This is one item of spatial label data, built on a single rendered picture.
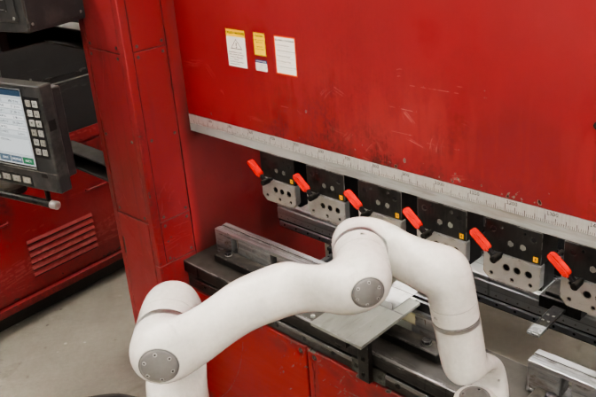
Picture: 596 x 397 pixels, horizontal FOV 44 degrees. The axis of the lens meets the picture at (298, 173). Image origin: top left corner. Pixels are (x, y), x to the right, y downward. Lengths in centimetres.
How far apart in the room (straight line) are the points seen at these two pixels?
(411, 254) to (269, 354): 126
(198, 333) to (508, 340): 255
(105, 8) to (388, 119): 99
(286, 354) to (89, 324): 184
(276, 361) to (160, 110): 92
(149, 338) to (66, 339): 271
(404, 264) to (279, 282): 23
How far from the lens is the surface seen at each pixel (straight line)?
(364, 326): 202
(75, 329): 409
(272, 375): 257
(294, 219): 273
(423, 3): 176
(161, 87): 246
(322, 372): 235
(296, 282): 130
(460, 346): 142
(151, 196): 252
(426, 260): 133
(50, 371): 383
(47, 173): 247
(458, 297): 136
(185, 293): 144
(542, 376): 199
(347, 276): 124
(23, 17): 235
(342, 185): 208
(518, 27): 165
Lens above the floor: 215
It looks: 23 degrees down
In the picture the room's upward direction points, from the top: 4 degrees counter-clockwise
